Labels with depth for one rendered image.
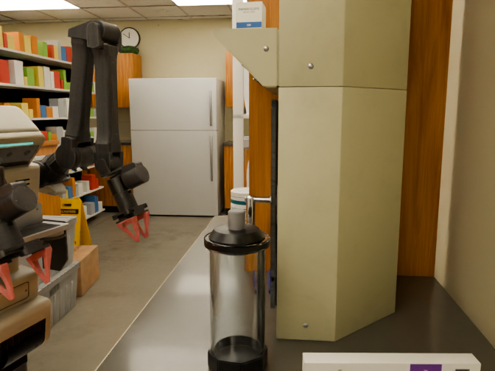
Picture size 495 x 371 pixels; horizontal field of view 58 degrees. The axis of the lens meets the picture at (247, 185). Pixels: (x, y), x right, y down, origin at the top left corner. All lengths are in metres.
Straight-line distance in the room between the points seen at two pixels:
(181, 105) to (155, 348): 5.11
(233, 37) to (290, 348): 0.57
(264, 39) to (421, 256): 0.73
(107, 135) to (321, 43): 0.78
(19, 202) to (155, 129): 4.99
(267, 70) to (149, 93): 5.20
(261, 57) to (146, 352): 0.56
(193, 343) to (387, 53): 0.65
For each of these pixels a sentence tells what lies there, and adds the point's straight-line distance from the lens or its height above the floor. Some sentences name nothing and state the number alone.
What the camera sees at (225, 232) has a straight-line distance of 0.71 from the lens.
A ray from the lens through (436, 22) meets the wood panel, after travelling 1.23.
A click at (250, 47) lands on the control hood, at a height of 1.48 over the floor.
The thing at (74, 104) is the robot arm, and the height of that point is 1.39.
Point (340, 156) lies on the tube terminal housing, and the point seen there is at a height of 1.29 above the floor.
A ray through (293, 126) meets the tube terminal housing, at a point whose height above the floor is 1.34.
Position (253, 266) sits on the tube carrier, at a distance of 0.71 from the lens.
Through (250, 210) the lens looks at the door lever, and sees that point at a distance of 0.87.
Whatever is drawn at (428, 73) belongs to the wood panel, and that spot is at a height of 1.46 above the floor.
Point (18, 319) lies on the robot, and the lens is 1.48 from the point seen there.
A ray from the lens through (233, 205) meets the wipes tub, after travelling 1.60.
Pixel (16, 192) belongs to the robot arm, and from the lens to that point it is 1.03.
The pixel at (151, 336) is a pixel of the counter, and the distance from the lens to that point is 0.93.
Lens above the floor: 1.37
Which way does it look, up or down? 9 degrees down
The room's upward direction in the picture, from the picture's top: straight up
